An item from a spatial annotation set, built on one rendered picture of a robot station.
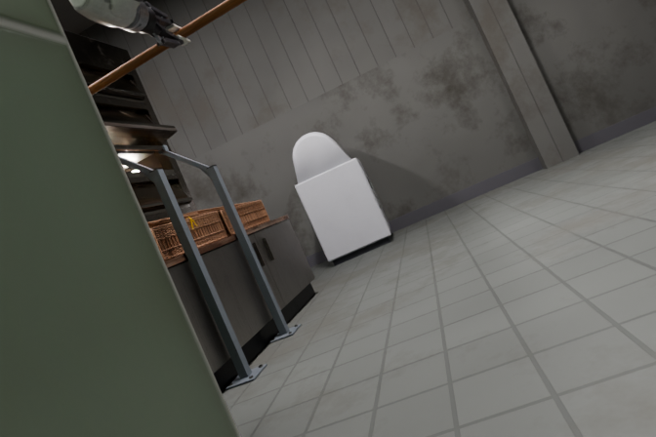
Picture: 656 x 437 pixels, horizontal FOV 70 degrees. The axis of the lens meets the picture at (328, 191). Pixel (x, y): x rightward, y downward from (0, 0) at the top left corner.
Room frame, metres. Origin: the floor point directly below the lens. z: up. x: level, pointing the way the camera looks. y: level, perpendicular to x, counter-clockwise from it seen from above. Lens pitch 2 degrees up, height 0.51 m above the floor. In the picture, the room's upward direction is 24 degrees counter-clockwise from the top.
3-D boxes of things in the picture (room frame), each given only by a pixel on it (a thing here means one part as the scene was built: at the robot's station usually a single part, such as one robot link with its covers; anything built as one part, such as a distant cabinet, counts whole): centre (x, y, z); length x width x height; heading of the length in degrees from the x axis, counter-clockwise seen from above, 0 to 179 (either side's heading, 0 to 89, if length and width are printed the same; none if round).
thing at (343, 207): (4.41, -0.09, 0.60); 0.67 x 0.55 x 1.20; 79
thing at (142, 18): (1.22, 0.29, 1.20); 0.09 x 0.06 x 0.09; 75
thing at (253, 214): (2.85, 0.72, 0.72); 0.56 x 0.49 x 0.28; 164
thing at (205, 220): (2.25, 0.88, 0.72); 0.56 x 0.49 x 0.28; 163
